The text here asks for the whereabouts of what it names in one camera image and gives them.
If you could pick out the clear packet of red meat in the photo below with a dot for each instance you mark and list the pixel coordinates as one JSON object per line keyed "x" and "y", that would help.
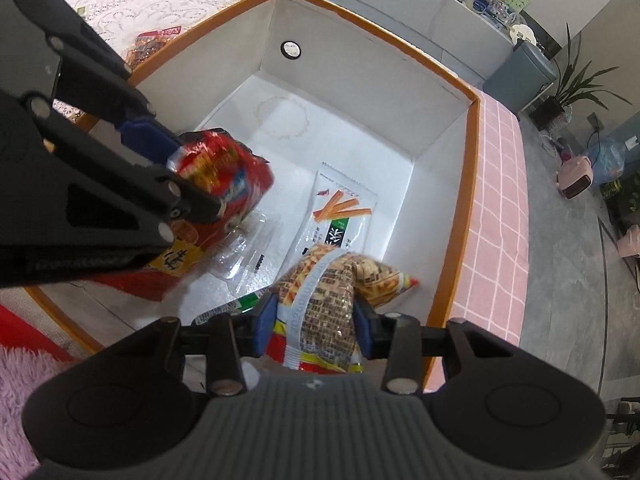
{"x": 150, "y": 45}

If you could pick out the large red snack packet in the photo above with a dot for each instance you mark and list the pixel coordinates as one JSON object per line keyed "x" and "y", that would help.
{"x": 227, "y": 170}

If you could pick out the grey trash can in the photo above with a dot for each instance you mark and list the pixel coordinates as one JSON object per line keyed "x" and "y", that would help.
{"x": 520, "y": 75}

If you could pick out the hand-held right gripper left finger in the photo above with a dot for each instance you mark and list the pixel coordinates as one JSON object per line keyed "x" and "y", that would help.
{"x": 265, "y": 325}

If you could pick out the orange cardboard box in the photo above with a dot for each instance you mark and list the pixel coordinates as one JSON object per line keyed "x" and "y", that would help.
{"x": 350, "y": 110}

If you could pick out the small pink bin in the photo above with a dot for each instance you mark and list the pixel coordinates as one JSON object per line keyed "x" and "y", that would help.
{"x": 629, "y": 241}

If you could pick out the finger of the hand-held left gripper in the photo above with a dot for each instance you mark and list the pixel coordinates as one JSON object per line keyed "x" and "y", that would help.
{"x": 150, "y": 135}
{"x": 195, "y": 200}

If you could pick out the narrow green snack packet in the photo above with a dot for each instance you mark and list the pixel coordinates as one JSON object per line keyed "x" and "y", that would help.
{"x": 235, "y": 306}

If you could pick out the white packet with orange sticks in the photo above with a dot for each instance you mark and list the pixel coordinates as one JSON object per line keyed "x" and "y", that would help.
{"x": 335, "y": 200}

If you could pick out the white round container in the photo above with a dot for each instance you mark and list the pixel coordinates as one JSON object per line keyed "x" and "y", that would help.
{"x": 522, "y": 34}

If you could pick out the clear packet with white label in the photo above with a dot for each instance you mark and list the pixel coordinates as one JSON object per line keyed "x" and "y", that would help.
{"x": 250, "y": 255}

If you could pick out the patterned peanut packet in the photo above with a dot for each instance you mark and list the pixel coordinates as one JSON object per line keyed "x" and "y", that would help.
{"x": 320, "y": 300}

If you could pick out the potted plant in black pot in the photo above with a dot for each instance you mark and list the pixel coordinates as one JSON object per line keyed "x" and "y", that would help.
{"x": 575, "y": 85}

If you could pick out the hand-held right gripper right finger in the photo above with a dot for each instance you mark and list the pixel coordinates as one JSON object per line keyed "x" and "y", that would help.
{"x": 365, "y": 332}

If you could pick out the blue water jug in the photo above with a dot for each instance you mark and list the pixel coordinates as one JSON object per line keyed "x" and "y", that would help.
{"x": 605, "y": 160}

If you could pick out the pink space heater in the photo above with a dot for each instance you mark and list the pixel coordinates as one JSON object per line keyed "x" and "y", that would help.
{"x": 575, "y": 177}

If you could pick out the purple fluffy garment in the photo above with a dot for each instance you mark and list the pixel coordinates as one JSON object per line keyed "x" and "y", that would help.
{"x": 25, "y": 410}

